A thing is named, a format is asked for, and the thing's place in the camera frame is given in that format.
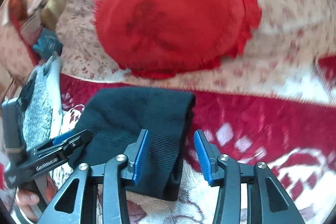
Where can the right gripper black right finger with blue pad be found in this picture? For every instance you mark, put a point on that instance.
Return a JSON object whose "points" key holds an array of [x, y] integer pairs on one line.
{"points": [[268, 201]]}

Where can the black knit pants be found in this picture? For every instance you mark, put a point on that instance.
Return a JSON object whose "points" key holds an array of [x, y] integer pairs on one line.
{"points": [[116, 116]]}

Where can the grey fleece jacket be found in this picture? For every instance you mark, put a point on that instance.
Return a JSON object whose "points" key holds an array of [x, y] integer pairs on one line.
{"points": [[43, 117]]}

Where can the red and white blanket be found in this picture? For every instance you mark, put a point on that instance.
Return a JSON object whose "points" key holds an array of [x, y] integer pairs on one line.
{"points": [[280, 110]]}

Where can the floral bed sheet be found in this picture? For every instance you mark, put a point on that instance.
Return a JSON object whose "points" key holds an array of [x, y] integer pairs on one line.
{"points": [[275, 16]]}

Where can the red heart-shaped pillow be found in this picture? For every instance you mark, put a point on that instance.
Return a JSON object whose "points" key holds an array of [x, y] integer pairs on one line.
{"points": [[158, 39]]}

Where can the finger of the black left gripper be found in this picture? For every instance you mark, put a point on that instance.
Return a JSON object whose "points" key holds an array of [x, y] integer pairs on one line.
{"points": [[26, 166]]}

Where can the teal plastic bag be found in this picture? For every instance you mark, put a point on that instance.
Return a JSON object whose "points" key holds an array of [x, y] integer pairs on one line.
{"points": [[47, 44]]}

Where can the black garment on jacket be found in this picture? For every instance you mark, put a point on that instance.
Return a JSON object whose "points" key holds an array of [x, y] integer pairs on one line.
{"points": [[26, 94]]}

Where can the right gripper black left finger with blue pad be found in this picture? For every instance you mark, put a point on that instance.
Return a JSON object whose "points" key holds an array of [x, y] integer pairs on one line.
{"points": [[76, 200]]}

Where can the person's left hand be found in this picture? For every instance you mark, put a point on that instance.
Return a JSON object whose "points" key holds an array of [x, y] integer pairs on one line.
{"points": [[26, 199]]}

